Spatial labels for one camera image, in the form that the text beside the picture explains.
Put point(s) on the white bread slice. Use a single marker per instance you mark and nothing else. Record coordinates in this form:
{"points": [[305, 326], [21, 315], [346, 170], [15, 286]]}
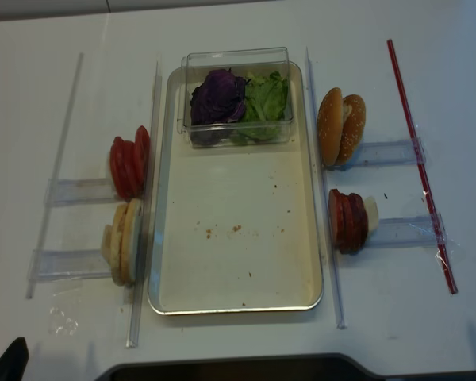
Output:
{"points": [[129, 241], [111, 244]]}

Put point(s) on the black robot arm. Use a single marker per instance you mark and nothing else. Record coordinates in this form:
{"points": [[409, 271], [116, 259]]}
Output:
{"points": [[14, 360]]}

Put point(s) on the green lettuce leaves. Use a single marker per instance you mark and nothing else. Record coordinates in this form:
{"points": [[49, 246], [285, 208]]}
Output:
{"points": [[265, 100]]}

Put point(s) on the red tomato slice back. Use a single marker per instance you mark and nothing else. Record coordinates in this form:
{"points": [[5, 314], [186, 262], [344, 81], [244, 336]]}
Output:
{"points": [[141, 150]]}

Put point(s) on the red tomato slice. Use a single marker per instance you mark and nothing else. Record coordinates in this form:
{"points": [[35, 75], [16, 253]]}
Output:
{"points": [[141, 150], [122, 168]]}

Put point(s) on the stack of red meat patties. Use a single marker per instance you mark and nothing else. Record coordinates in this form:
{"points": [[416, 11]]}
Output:
{"points": [[349, 221]]}

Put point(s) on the red tomato slice front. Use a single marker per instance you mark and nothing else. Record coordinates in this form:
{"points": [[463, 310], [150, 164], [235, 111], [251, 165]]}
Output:
{"points": [[122, 168]]}

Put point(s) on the white cheese slice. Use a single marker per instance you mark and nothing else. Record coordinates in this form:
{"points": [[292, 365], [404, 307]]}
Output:
{"points": [[371, 209]]}

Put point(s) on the clear holder under patties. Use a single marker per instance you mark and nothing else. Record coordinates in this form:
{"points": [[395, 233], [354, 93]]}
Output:
{"points": [[408, 232]]}

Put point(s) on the clear holder under bread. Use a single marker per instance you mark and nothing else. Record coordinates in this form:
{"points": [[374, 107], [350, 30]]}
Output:
{"points": [[54, 265]]}

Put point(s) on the cream metal baking tray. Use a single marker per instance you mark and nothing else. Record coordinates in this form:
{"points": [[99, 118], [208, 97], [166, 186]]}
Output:
{"points": [[236, 228]]}

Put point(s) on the purple cabbage leaves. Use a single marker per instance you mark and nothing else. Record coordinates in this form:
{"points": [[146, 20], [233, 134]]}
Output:
{"points": [[220, 99]]}

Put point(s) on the clear plastic salad container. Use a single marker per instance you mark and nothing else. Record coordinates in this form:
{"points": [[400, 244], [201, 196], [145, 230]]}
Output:
{"points": [[197, 65]]}

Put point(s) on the plain top bun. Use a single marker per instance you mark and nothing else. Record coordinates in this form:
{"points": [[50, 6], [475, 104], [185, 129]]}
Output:
{"points": [[330, 125]]}

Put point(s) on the sesame seed bun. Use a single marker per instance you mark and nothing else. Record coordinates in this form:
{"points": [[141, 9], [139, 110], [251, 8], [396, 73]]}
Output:
{"points": [[354, 122]]}

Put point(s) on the clear holder under buns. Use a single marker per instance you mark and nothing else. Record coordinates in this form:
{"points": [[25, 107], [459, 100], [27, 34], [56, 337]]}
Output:
{"points": [[390, 153]]}

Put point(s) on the clear holder under tomatoes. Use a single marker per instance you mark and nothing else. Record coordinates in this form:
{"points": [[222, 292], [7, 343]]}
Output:
{"points": [[70, 192]]}

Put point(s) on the black monitor edge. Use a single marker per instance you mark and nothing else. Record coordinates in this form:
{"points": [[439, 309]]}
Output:
{"points": [[266, 368]]}

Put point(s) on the clear rail left of tray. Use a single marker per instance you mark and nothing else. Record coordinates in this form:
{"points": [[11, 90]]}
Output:
{"points": [[142, 255]]}

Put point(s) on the clear rail of tray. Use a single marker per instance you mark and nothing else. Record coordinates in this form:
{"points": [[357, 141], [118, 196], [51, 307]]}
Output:
{"points": [[331, 253], [142, 255]]}

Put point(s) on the clear rail right of tray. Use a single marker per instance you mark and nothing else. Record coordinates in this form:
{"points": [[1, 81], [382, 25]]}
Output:
{"points": [[331, 253]]}

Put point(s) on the clear rail far left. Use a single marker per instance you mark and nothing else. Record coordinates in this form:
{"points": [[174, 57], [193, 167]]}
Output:
{"points": [[55, 174]]}

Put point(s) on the red plastic rail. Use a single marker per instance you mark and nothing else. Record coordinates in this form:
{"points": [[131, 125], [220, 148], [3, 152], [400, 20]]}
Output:
{"points": [[442, 252]]}

